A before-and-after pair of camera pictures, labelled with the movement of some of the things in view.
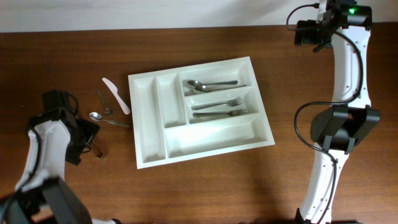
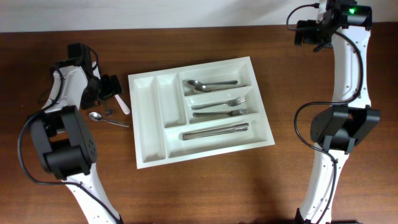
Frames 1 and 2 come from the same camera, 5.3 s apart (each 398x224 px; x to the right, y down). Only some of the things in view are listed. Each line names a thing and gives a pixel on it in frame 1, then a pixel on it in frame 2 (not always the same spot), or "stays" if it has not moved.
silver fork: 227,114 stays
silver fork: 231,102 stays
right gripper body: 321,37 stays
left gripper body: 84,136 → 92,94
